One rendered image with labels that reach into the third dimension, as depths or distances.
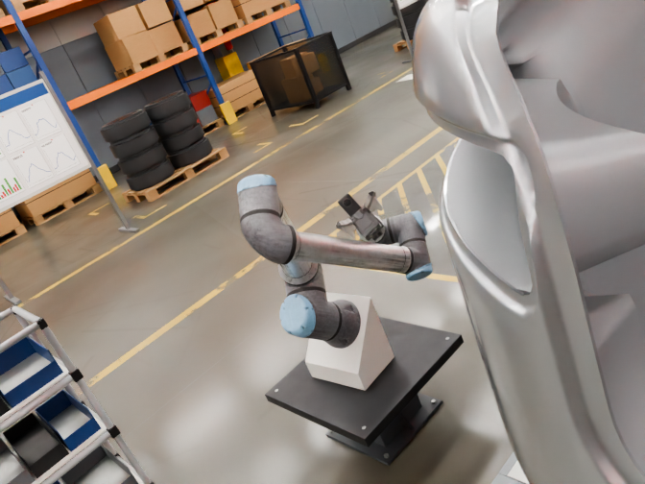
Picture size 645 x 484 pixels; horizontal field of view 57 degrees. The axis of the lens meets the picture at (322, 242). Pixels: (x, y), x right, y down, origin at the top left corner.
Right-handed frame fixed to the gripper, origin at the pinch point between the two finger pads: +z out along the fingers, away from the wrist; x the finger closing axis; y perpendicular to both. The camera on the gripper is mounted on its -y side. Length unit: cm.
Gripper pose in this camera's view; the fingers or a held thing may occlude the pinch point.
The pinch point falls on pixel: (352, 206)
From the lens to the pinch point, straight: 177.5
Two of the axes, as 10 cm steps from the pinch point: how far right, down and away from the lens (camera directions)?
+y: 6.4, 7.0, -3.2
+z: -2.4, -2.1, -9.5
